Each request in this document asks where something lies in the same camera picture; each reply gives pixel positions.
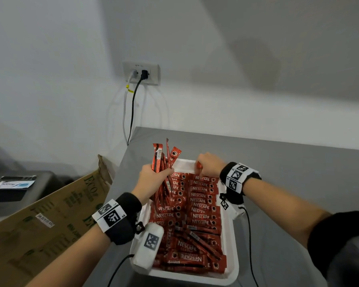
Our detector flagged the person's left hand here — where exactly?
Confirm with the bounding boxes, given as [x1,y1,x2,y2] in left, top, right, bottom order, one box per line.
[131,163,175,206]

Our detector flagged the person's right hand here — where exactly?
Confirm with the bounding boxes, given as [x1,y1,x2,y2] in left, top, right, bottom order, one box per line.
[195,152,227,178]

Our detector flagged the bunch of Nescafe sachets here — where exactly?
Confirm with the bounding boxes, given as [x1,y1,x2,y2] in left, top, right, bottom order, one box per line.
[151,138,182,212]

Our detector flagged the pile of red Nescafe sachets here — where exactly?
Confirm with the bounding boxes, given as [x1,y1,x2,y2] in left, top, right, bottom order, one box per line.
[149,172,222,229]

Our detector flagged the white plastic tray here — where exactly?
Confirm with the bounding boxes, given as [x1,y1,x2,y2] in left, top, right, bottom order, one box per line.
[130,159,240,287]

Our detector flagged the pile of red coffee sachets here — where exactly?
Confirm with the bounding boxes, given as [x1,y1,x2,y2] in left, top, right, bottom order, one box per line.
[152,225,227,274]

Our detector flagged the person's left forearm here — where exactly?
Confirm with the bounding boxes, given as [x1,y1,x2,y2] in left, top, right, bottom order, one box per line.
[25,224,111,287]

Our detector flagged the person's right forearm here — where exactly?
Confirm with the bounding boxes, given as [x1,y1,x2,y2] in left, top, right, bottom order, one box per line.
[243,177,333,248]

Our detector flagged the black right wristband with markers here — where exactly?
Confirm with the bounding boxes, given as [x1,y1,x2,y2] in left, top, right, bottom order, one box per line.
[220,162,262,205]

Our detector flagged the black wristband with markers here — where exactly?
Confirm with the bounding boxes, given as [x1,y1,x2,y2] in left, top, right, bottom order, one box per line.
[92,193,143,246]
[220,162,262,205]

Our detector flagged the black left wristband with markers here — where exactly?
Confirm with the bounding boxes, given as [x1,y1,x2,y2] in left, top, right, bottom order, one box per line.
[92,193,143,246]

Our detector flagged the brown cardboard box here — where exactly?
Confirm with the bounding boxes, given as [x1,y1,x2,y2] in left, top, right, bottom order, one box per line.
[0,154,113,287]

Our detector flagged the dark grey printer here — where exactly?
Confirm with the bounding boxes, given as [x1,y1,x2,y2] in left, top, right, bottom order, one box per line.
[0,171,60,226]

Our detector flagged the flat black device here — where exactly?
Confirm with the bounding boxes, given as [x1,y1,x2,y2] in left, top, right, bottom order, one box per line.
[0,175,37,181]

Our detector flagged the black shirt sleeve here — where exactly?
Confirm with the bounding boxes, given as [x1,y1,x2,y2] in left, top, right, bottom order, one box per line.
[307,211,359,278]

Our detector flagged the white and blue packet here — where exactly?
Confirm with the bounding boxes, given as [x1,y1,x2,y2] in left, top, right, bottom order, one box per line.
[0,180,36,189]

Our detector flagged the grey knit garment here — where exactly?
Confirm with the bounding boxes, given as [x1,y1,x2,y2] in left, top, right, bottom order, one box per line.
[327,234,359,287]

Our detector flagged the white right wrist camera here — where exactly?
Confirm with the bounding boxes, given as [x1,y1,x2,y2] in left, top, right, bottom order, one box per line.
[219,193,246,220]

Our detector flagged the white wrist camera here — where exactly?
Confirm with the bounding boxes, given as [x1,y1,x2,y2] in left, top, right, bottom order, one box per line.
[132,222,164,274]
[219,193,246,220]

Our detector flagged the black power cable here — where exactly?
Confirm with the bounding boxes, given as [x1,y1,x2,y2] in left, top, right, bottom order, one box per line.
[127,79,143,146]

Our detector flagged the white power cable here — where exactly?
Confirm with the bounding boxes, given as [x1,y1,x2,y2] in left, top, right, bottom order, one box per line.
[122,70,137,144]

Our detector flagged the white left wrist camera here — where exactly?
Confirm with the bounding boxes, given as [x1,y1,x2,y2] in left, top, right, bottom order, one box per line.
[132,222,164,274]

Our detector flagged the black right camera cable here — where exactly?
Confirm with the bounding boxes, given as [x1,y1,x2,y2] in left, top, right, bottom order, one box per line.
[239,206,259,287]

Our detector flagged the black camera cable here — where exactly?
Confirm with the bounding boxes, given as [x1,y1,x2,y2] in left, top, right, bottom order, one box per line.
[239,206,259,287]
[107,254,135,287]

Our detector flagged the black left camera cable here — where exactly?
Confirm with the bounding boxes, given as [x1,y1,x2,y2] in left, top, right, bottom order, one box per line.
[107,254,135,287]

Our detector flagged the grey wall socket plate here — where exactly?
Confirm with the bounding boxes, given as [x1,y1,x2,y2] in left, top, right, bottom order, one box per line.
[122,60,161,86]

